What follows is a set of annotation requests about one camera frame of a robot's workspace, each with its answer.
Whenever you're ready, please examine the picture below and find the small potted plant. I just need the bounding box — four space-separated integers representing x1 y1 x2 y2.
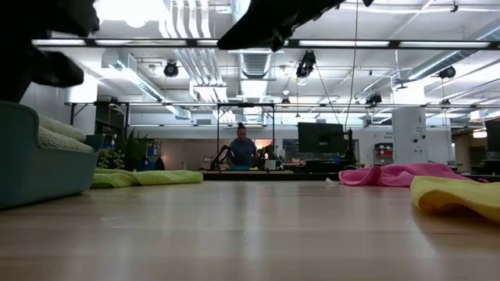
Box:
96 130 166 172

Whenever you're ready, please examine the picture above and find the black computer monitor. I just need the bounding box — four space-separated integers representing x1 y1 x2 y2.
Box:
485 119 500 153
297 122 345 155

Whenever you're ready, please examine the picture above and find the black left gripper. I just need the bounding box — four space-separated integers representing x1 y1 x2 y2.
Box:
0 0 101 105

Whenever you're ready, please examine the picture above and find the pale green teal-edged towel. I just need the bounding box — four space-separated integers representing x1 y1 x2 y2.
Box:
37 112 97 155

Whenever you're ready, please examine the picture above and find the white building column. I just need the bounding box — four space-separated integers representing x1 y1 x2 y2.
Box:
391 107 429 165

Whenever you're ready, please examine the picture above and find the shelf with red bins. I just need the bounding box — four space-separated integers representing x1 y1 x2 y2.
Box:
373 142 395 167

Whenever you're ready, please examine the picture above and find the black background robot frame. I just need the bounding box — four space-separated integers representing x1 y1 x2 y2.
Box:
216 102 277 171

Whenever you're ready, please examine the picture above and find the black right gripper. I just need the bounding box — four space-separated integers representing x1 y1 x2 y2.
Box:
216 0 347 53

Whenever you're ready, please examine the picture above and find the person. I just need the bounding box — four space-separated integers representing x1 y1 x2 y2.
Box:
227 121 260 169

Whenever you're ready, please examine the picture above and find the pink microfiber towel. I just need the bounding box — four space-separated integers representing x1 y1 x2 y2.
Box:
337 162 478 188

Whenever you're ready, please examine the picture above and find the yellow microfiber towel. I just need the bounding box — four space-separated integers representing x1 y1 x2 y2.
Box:
409 175 500 225

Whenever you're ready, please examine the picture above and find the lime green microfiber towel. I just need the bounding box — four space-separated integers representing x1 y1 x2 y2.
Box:
91 168 205 190

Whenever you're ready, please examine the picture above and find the teal plastic bin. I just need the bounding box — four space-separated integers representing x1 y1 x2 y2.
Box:
0 100 105 211

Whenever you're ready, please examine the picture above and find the silver ventilation duct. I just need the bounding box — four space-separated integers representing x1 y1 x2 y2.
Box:
230 0 286 79

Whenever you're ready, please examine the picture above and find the black aluminium table frame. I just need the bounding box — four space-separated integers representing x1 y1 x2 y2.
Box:
201 170 500 183

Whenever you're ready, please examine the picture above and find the silver round ceiling duct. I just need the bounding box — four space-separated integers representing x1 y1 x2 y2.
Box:
405 17 500 81

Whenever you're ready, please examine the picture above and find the black background shelf rack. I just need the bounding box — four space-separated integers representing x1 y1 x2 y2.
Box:
69 100 130 141

